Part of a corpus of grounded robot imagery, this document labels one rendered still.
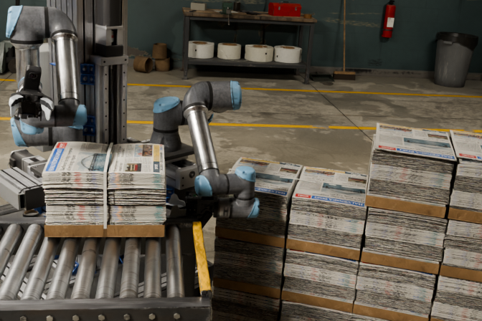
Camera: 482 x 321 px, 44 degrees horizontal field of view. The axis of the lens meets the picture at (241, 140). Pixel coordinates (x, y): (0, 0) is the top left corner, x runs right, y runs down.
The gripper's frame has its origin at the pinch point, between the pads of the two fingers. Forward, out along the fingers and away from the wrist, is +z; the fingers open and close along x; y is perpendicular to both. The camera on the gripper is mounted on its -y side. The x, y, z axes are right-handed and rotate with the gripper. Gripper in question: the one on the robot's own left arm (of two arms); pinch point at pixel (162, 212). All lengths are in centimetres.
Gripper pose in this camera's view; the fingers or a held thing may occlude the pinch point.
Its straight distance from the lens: 218.0
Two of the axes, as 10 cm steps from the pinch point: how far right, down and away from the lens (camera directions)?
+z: -9.9, -0.2, -1.5
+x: 1.3, 3.1, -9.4
